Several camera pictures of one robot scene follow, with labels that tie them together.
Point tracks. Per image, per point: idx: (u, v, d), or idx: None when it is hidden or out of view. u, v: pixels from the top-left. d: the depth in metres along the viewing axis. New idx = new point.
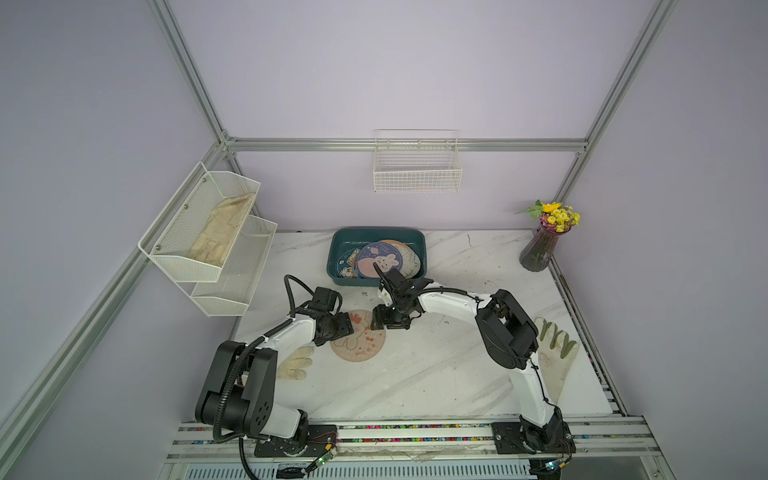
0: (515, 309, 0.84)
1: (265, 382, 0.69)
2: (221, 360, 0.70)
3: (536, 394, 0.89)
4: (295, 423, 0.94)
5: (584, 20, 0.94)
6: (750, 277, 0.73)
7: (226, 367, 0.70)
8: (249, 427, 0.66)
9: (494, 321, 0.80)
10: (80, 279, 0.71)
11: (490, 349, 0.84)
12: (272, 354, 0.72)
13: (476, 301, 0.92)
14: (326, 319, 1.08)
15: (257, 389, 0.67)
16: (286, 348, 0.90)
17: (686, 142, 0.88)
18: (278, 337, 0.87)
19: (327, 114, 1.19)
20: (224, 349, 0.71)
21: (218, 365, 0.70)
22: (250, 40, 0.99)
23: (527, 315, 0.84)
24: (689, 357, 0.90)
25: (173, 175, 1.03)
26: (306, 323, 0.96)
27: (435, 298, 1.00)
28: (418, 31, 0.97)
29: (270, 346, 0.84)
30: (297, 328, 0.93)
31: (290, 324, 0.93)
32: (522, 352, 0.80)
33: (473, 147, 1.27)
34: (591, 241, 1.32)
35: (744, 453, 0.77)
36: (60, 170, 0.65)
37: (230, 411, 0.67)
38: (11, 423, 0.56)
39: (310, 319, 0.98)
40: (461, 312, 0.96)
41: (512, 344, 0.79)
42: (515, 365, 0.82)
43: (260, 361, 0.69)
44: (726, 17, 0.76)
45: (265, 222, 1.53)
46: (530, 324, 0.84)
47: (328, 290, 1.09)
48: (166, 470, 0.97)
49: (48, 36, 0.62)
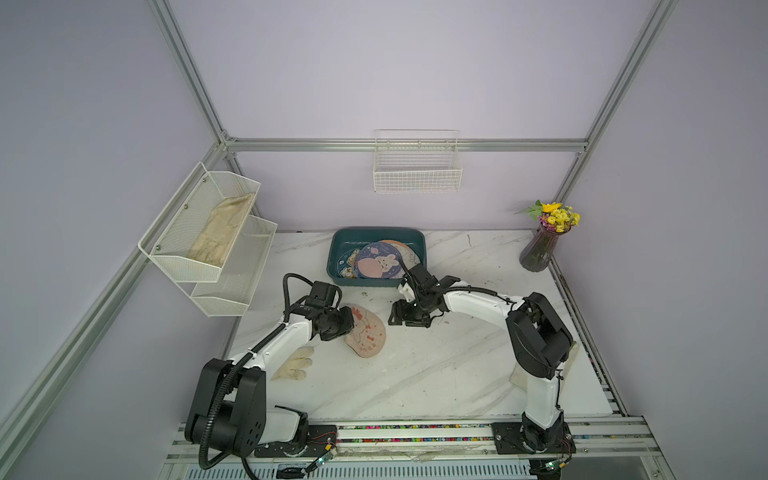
0: (548, 316, 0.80)
1: (255, 405, 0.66)
2: (206, 380, 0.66)
3: (549, 400, 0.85)
4: (295, 426, 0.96)
5: (585, 19, 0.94)
6: (750, 277, 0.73)
7: (213, 387, 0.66)
8: (240, 447, 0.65)
9: (528, 325, 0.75)
10: (79, 279, 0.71)
11: (519, 354, 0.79)
12: (260, 375, 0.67)
13: (507, 303, 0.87)
14: (324, 317, 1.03)
15: (245, 413, 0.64)
16: (278, 358, 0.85)
17: (685, 142, 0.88)
18: (267, 351, 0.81)
19: (327, 115, 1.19)
20: (210, 369, 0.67)
21: (204, 386, 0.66)
22: (250, 40, 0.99)
23: (560, 323, 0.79)
24: (689, 357, 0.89)
25: (173, 175, 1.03)
26: (300, 326, 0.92)
27: (461, 298, 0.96)
28: (417, 30, 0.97)
29: (259, 363, 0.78)
30: (288, 336, 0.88)
31: (282, 332, 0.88)
32: (554, 361, 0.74)
33: (472, 147, 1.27)
34: (591, 241, 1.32)
35: (743, 453, 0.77)
36: (59, 169, 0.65)
37: (219, 431, 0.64)
38: (9, 425, 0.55)
39: (305, 321, 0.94)
40: (489, 314, 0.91)
41: (545, 352, 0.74)
42: (545, 373, 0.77)
43: (246, 385, 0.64)
44: (725, 17, 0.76)
45: (265, 222, 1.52)
46: (564, 333, 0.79)
47: (327, 286, 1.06)
48: (166, 470, 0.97)
49: (48, 37, 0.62)
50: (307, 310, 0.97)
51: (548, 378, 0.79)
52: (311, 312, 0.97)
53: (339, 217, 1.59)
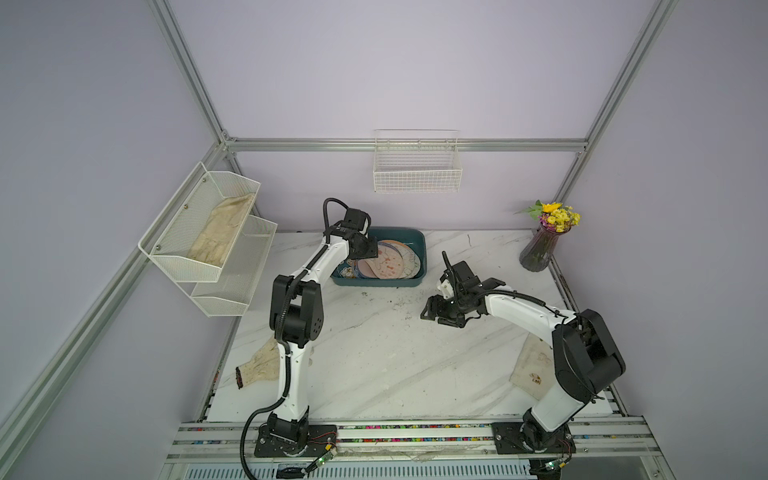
0: (602, 337, 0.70)
1: (318, 306, 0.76)
2: (275, 289, 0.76)
3: (567, 411, 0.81)
4: (300, 410, 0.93)
5: (585, 20, 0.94)
6: (750, 277, 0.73)
7: (282, 293, 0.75)
8: (308, 338, 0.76)
9: (578, 342, 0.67)
10: (79, 278, 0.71)
11: (559, 371, 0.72)
12: (318, 284, 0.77)
13: (554, 315, 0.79)
14: (359, 239, 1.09)
15: (312, 311, 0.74)
16: (326, 272, 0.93)
17: (686, 142, 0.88)
18: (318, 267, 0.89)
19: (327, 115, 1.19)
20: (278, 280, 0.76)
21: (274, 294, 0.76)
22: (250, 39, 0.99)
23: (614, 347, 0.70)
24: (689, 357, 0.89)
25: (173, 175, 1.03)
26: (340, 246, 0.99)
27: (506, 303, 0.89)
28: (417, 30, 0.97)
29: (315, 276, 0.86)
30: (332, 255, 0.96)
31: (326, 252, 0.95)
32: (601, 385, 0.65)
33: (472, 147, 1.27)
34: (591, 241, 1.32)
35: (742, 452, 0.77)
36: (58, 171, 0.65)
37: (290, 328, 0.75)
38: (10, 425, 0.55)
39: (344, 241, 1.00)
40: (533, 325, 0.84)
41: (591, 374, 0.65)
42: (585, 397, 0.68)
43: (308, 289, 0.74)
44: (725, 17, 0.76)
45: (265, 222, 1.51)
46: (616, 358, 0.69)
47: (362, 214, 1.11)
48: (166, 470, 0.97)
49: (49, 37, 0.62)
50: (344, 232, 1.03)
51: (587, 402, 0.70)
52: (347, 233, 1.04)
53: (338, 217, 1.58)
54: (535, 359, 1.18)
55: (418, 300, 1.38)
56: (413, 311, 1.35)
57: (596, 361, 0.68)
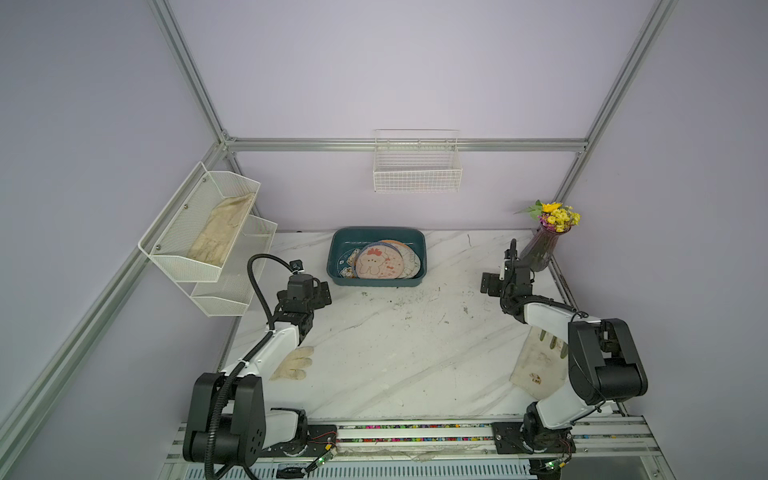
0: (625, 344, 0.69)
1: (255, 410, 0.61)
2: (199, 395, 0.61)
3: (570, 415, 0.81)
4: (295, 424, 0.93)
5: (585, 21, 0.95)
6: (750, 277, 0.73)
7: (207, 401, 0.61)
8: (244, 462, 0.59)
9: (588, 335, 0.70)
10: (79, 279, 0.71)
11: (572, 368, 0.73)
12: (258, 380, 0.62)
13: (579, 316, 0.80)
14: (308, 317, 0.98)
15: (246, 420, 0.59)
16: (269, 363, 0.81)
17: (687, 141, 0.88)
18: (260, 358, 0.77)
19: (326, 116, 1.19)
20: (202, 382, 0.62)
21: (198, 402, 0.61)
22: (252, 41, 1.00)
23: (637, 357, 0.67)
24: (689, 357, 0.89)
25: (173, 175, 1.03)
26: (288, 332, 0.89)
27: (539, 308, 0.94)
28: (417, 30, 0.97)
29: (253, 370, 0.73)
30: (277, 343, 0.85)
31: (269, 342, 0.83)
32: (611, 390, 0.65)
33: (472, 147, 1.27)
34: (591, 241, 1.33)
35: (743, 452, 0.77)
36: (58, 170, 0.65)
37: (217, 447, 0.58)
38: (10, 424, 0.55)
39: (292, 328, 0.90)
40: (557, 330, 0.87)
41: (599, 373, 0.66)
42: (590, 396, 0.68)
43: (244, 389, 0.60)
44: (724, 18, 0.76)
45: (266, 222, 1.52)
46: (637, 368, 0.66)
47: (303, 285, 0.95)
48: (166, 470, 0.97)
49: (48, 38, 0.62)
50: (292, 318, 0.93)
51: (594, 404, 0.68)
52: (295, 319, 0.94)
53: (329, 212, 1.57)
54: (535, 359, 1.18)
55: (418, 300, 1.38)
56: (413, 311, 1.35)
57: (610, 364, 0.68)
